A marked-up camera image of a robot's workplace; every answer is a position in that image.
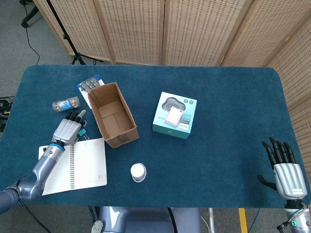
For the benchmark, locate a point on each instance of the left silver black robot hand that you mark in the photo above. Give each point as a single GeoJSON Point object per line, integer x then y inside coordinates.
{"type": "Point", "coordinates": [69, 128]}

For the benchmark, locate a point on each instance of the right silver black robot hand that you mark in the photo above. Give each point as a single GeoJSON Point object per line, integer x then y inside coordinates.
{"type": "Point", "coordinates": [286, 178]}

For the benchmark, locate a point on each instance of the teal binder clip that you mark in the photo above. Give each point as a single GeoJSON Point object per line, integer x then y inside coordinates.
{"type": "Point", "coordinates": [83, 134]}

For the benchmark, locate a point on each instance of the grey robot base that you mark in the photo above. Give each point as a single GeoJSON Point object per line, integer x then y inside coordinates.
{"type": "Point", "coordinates": [145, 219]}

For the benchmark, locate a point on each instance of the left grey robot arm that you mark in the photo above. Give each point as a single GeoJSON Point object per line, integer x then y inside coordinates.
{"type": "Point", "coordinates": [36, 174]}

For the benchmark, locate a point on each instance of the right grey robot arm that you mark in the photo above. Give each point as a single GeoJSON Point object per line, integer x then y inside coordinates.
{"type": "Point", "coordinates": [295, 217]}

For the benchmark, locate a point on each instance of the open brown cardboard box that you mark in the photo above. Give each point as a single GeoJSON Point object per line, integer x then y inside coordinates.
{"type": "Point", "coordinates": [113, 115]}

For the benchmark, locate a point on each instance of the teal product box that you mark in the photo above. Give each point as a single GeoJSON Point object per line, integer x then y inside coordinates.
{"type": "Point", "coordinates": [175, 115]}

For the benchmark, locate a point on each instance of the clear cylindrical snack jar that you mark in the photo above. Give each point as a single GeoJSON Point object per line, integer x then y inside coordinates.
{"type": "Point", "coordinates": [65, 104]}

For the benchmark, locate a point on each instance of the open spiral notebook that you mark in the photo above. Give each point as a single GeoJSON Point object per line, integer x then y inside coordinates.
{"type": "Point", "coordinates": [77, 167]}

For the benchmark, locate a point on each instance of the blue white snack packet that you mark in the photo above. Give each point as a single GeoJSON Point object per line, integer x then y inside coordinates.
{"type": "Point", "coordinates": [88, 86]}

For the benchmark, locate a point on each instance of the white capped small bottle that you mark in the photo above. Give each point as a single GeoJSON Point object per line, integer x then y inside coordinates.
{"type": "Point", "coordinates": [138, 172]}

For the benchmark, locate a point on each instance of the black tripod stand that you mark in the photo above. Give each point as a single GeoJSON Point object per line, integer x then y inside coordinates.
{"type": "Point", "coordinates": [68, 41]}

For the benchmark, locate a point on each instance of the blue table mat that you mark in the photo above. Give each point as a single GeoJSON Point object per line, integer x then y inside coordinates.
{"type": "Point", "coordinates": [194, 157]}

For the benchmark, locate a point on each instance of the woven folding screen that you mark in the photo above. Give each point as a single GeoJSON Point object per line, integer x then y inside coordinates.
{"type": "Point", "coordinates": [194, 31]}

